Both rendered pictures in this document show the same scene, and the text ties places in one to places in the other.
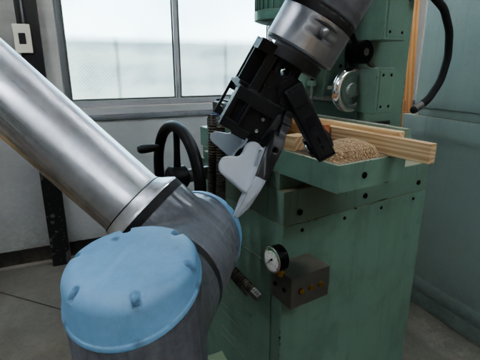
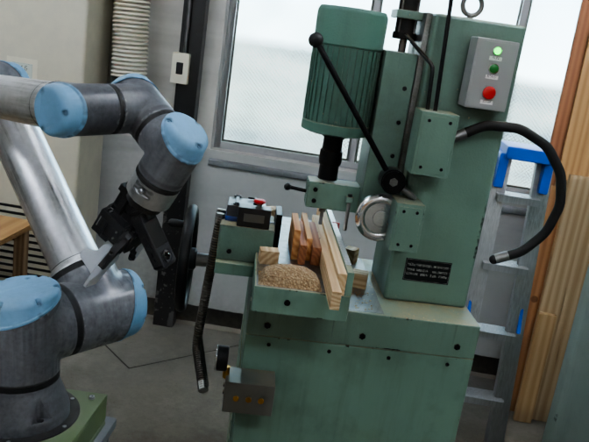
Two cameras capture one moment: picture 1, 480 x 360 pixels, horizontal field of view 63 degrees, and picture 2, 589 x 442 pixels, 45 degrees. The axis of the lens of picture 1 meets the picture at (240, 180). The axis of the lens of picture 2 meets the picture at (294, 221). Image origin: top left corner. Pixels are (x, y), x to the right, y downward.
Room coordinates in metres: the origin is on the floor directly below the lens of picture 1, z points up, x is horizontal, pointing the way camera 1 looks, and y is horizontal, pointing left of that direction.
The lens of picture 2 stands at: (-0.50, -0.91, 1.44)
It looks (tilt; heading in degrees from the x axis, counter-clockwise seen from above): 15 degrees down; 28
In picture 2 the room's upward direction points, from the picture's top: 8 degrees clockwise
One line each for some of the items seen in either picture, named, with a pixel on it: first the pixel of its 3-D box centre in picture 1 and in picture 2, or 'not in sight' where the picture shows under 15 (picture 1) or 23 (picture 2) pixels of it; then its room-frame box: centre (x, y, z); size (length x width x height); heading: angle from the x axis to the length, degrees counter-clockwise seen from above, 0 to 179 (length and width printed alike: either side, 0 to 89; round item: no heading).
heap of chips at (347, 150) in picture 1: (347, 147); (290, 273); (0.82, -0.23, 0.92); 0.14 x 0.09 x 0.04; 122
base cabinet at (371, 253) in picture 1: (304, 282); (329, 424); (1.21, -0.23, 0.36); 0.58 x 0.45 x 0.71; 122
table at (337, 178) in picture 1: (270, 150); (276, 257); (1.02, -0.08, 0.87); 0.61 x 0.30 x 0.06; 32
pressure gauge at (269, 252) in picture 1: (277, 261); (223, 361); (0.81, -0.09, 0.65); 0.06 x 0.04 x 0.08; 32
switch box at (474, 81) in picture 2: not in sight; (487, 74); (1.20, -0.47, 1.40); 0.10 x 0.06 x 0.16; 122
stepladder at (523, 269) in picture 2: not in sight; (493, 305); (2.00, -0.46, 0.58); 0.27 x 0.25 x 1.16; 24
